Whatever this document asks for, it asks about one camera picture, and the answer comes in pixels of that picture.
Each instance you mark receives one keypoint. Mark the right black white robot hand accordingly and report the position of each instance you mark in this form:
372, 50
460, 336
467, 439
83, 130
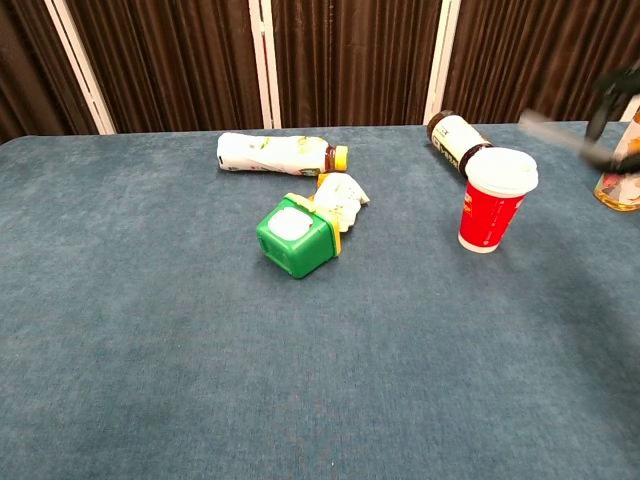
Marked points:
600, 117

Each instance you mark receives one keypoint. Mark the clear plastic straw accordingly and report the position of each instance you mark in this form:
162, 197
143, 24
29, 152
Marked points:
550, 130

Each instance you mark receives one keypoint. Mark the red paper cup white lid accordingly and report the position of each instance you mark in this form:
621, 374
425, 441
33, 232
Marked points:
487, 215

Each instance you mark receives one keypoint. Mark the peach tea bottle white cap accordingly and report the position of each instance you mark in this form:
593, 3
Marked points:
622, 192

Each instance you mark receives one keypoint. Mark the dark brown bottle white label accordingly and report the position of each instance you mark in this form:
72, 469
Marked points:
452, 135

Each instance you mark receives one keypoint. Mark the crumpled white orange snack wrapper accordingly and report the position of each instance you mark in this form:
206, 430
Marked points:
340, 197

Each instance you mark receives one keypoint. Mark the white label bottle yellow cap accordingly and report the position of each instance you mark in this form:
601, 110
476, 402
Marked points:
270, 154

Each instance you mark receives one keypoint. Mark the green square plastic container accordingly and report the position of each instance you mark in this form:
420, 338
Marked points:
295, 255

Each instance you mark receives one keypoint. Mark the blue table cloth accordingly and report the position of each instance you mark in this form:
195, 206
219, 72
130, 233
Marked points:
150, 325

